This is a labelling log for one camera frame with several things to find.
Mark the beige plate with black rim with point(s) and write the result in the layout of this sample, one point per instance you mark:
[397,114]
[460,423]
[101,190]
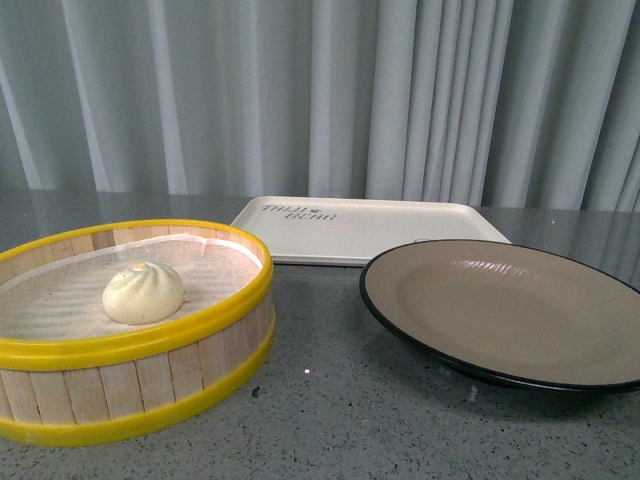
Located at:
[509,314]

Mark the white steamed bun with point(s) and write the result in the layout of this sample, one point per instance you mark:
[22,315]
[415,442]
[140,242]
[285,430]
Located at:
[144,293]

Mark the white steamer liner cloth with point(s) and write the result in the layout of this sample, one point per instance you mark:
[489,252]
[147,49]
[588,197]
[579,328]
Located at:
[64,300]

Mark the grey pleated curtain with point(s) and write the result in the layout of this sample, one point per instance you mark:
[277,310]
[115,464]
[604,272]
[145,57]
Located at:
[493,103]

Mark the yellow rimmed bamboo steamer basket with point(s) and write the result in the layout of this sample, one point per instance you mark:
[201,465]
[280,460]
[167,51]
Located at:
[97,390]

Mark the white rectangular tray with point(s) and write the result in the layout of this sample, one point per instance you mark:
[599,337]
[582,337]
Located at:
[350,232]

